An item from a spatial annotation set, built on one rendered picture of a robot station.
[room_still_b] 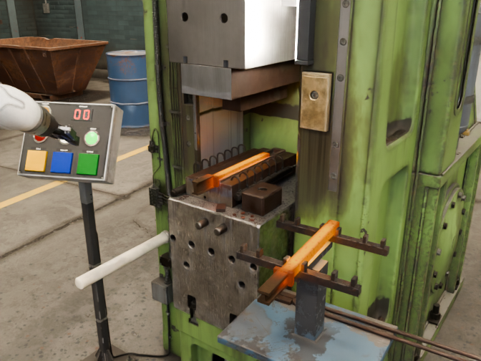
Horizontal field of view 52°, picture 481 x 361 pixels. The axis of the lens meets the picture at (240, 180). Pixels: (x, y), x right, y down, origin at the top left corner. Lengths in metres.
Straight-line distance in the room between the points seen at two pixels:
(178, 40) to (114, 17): 8.24
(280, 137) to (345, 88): 0.61
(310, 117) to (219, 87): 0.29
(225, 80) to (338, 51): 0.34
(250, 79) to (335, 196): 0.45
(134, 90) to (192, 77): 4.64
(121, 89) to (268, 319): 5.07
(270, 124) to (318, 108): 0.56
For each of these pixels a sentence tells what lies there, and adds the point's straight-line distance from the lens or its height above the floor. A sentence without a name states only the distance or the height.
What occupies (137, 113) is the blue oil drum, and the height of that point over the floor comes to 0.18.
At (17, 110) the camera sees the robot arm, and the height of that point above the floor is 1.29.
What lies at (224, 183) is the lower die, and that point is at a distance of 1.61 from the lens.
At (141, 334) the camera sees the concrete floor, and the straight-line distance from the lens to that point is 2.59.
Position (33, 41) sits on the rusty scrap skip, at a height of 0.78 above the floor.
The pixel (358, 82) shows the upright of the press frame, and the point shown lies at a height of 1.34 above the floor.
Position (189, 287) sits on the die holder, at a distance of 1.82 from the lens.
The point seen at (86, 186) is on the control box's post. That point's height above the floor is 0.87.
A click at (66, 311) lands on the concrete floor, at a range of 2.85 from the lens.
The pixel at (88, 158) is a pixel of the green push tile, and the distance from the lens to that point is 1.82.
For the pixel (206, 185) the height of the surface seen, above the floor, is 0.99.
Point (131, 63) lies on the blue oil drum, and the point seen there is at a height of 0.79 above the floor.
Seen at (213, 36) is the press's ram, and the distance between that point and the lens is 1.52.
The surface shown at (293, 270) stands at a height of 0.99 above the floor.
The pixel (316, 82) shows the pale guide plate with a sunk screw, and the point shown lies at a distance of 1.48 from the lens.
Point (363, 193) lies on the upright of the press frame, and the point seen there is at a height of 1.01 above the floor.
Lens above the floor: 1.57
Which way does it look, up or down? 21 degrees down
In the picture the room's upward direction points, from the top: straight up
